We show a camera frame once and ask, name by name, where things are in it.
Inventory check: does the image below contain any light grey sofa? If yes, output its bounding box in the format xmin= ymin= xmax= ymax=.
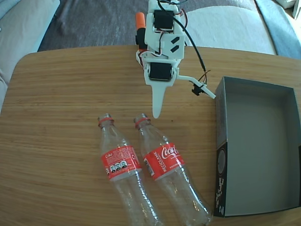
xmin=181 ymin=4 xmax=277 ymax=56
xmin=0 ymin=0 xmax=61 ymax=113

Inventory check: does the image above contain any thick black camera cable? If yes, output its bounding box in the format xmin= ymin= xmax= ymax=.
xmin=174 ymin=9 xmax=211 ymax=82

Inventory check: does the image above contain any grey cardboard box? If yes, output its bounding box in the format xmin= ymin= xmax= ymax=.
xmin=213 ymin=75 xmax=301 ymax=218

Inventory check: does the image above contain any clear bottle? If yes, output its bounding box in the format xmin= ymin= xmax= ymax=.
xmin=133 ymin=113 xmax=214 ymax=226
xmin=97 ymin=113 xmax=165 ymax=226

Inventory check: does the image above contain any blue-grey blanket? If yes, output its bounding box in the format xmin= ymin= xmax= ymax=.
xmin=255 ymin=0 xmax=301 ymax=59

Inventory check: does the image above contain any orange and black clamp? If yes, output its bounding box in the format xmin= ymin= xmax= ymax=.
xmin=135 ymin=11 xmax=148 ymax=51

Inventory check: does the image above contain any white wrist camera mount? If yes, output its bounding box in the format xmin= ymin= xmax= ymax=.
xmin=178 ymin=74 xmax=216 ymax=99

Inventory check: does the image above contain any dark grey rug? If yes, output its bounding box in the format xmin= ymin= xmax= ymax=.
xmin=37 ymin=0 xmax=258 ymax=52

